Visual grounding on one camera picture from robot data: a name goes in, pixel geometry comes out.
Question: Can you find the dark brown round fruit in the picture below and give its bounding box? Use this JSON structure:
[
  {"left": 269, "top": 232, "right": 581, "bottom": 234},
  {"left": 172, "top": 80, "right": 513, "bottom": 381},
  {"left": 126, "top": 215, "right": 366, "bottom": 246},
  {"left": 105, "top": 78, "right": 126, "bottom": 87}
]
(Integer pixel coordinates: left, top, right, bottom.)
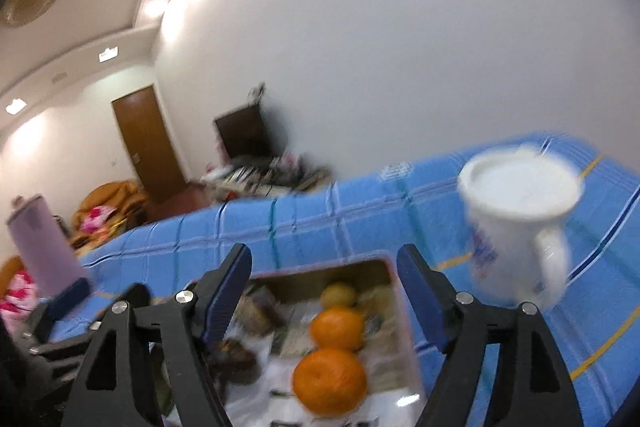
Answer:
[{"left": 210, "top": 337, "right": 263, "bottom": 385}]

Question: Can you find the brown wooden door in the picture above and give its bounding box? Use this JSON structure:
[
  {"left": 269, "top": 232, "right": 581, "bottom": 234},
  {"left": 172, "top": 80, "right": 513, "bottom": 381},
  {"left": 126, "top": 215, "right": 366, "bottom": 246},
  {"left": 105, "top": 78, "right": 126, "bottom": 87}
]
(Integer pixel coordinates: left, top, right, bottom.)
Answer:
[{"left": 111, "top": 85, "right": 188, "bottom": 202}]

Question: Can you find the orange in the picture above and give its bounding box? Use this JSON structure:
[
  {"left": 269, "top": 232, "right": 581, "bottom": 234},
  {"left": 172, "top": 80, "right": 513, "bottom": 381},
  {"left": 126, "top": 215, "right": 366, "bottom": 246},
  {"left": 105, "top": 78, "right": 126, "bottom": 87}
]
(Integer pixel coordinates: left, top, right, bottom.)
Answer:
[
  {"left": 291, "top": 347, "right": 369, "bottom": 418},
  {"left": 309, "top": 306, "right": 367, "bottom": 353}
]

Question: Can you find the orange wooden armchair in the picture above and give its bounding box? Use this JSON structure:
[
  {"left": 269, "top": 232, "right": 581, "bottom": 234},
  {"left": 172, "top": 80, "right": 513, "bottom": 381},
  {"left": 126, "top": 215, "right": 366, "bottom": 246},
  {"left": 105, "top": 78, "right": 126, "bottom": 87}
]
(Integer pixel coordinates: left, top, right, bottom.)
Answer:
[{"left": 70, "top": 181, "right": 147, "bottom": 248}]

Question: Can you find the brown-skinned cut root piece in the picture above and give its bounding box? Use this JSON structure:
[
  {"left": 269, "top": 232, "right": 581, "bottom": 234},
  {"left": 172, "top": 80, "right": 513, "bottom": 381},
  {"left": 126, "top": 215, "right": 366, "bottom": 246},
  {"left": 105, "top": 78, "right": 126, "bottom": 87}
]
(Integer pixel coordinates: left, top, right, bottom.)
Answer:
[{"left": 240, "top": 289, "right": 288, "bottom": 335}]

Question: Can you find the blue plaid blanket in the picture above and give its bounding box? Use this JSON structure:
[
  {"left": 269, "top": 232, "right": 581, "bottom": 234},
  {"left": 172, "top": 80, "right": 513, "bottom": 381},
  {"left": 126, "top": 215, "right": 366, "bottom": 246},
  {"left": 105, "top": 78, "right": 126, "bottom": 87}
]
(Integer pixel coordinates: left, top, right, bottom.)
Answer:
[{"left": 50, "top": 132, "right": 640, "bottom": 427}]

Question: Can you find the pink cardboard box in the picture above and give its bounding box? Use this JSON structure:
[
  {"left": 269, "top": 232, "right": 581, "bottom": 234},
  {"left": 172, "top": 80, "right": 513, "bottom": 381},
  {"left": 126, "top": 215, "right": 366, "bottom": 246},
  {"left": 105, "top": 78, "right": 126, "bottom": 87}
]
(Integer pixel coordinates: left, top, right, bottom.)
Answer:
[{"left": 165, "top": 251, "right": 427, "bottom": 427}]

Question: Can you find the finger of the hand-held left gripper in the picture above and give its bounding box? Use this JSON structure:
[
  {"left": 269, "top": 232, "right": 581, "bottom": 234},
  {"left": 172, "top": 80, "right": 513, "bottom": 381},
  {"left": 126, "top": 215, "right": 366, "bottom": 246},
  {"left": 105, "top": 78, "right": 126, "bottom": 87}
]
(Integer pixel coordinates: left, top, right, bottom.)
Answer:
[
  {"left": 92, "top": 282, "right": 152, "bottom": 325},
  {"left": 31, "top": 279, "right": 93, "bottom": 344}
]

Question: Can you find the purple tumbler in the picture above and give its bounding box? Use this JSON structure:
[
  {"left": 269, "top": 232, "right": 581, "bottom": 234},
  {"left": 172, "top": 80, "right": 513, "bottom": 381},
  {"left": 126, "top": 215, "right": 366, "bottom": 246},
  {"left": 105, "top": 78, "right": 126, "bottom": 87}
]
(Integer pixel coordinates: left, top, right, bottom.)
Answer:
[{"left": 6, "top": 194, "right": 93, "bottom": 300}]

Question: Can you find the white mug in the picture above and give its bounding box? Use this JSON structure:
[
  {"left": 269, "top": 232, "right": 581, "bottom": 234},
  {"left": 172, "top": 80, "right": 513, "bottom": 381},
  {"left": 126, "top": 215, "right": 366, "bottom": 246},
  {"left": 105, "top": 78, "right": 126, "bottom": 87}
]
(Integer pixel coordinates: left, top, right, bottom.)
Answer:
[{"left": 457, "top": 146, "right": 586, "bottom": 310}]

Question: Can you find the yellow-green round fruit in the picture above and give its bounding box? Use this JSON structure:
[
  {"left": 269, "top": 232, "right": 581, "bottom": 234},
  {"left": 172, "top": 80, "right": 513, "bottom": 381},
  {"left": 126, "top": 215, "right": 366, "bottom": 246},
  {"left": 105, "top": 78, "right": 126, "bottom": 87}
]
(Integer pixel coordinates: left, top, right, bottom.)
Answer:
[{"left": 320, "top": 282, "right": 358, "bottom": 309}]

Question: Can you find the black television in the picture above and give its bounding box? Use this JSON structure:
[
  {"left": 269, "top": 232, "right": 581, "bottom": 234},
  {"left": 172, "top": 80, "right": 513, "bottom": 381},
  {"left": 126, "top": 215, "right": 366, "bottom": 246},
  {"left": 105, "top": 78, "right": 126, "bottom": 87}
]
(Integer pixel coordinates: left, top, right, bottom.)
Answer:
[{"left": 214, "top": 102, "right": 273, "bottom": 160}]

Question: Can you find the orange sofa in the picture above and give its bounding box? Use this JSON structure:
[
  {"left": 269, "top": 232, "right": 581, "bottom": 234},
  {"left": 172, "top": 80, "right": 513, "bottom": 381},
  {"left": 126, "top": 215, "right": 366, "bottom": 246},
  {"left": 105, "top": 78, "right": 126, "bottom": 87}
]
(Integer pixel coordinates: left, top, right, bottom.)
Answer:
[{"left": 0, "top": 254, "right": 48, "bottom": 320}]

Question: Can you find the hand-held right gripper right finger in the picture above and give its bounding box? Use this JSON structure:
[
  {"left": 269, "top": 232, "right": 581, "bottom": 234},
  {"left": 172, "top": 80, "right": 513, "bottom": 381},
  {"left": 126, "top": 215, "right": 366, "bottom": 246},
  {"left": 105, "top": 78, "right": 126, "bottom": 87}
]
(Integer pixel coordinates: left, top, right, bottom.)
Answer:
[{"left": 396, "top": 243, "right": 586, "bottom": 427}]

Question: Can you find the pink floral cloth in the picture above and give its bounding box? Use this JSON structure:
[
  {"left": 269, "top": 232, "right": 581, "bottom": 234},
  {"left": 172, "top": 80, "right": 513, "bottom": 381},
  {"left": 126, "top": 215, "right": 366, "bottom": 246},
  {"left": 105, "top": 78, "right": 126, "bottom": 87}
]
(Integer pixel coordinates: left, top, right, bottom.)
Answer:
[
  {"left": 81, "top": 205, "right": 116, "bottom": 233},
  {"left": 0, "top": 269, "right": 46, "bottom": 319}
]

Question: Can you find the white television stand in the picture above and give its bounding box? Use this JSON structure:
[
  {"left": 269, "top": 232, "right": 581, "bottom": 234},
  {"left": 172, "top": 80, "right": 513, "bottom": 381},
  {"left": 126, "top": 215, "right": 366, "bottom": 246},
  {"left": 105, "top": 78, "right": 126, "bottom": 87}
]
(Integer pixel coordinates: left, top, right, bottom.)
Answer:
[{"left": 200, "top": 154, "right": 333, "bottom": 200}]

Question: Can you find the printed paper lining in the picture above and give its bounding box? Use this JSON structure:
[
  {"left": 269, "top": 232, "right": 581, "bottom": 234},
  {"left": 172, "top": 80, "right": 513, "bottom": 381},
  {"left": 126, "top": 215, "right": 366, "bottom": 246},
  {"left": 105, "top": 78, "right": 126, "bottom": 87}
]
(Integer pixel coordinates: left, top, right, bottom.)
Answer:
[{"left": 220, "top": 302, "right": 421, "bottom": 427}]

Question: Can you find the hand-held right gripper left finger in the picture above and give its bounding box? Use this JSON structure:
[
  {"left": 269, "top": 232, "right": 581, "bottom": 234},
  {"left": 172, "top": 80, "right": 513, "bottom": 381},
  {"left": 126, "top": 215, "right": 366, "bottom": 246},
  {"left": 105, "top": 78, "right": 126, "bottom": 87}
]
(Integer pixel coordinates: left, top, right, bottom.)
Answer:
[{"left": 60, "top": 243, "right": 253, "bottom": 427}]

